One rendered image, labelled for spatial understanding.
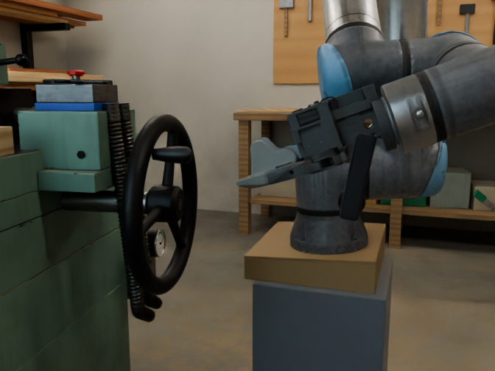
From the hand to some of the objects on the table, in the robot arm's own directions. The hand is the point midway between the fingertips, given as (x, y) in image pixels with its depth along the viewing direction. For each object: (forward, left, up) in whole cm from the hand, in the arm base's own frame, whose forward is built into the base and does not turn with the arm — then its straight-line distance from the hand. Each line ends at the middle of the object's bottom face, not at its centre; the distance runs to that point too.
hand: (247, 185), depth 70 cm
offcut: (+1, -36, +6) cm, 36 cm away
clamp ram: (-12, -39, +6) cm, 41 cm away
